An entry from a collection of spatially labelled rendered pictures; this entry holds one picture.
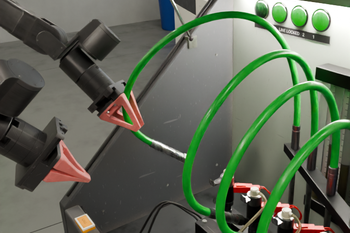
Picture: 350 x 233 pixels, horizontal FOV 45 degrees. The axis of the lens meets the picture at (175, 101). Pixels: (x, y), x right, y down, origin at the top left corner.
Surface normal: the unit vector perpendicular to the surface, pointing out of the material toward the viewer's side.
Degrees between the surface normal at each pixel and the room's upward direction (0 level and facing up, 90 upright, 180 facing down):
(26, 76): 45
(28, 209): 0
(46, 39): 78
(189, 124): 90
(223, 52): 90
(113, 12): 90
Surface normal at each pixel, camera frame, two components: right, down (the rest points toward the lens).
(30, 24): 0.10, 0.13
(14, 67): 0.67, -0.70
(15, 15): -0.09, 0.01
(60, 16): 0.48, 0.32
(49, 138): -0.71, -0.52
